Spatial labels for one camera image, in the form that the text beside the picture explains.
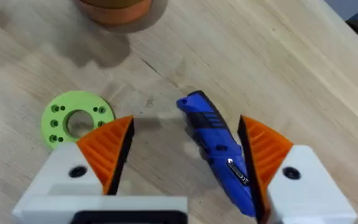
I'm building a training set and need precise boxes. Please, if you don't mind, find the orange tub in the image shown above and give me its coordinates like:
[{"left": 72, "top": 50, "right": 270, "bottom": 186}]
[{"left": 76, "top": 0, "right": 154, "bottom": 26}]

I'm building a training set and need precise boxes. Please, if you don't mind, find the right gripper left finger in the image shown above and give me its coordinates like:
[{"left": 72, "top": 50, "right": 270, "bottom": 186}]
[{"left": 12, "top": 114, "right": 135, "bottom": 224}]

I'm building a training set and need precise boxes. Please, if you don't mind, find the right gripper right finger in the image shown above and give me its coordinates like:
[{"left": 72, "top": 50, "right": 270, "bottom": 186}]
[{"left": 237, "top": 114, "right": 358, "bottom": 224}]

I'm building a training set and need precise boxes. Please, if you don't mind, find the green disc with holes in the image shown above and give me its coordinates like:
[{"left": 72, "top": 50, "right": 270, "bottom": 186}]
[{"left": 40, "top": 90, "right": 116, "bottom": 150}]

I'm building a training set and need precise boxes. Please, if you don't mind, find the blue electric screwdriver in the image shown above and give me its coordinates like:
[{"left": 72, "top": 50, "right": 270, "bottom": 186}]
[{"left": 176, "top": 90, "right": 257, "bottom": 218}]

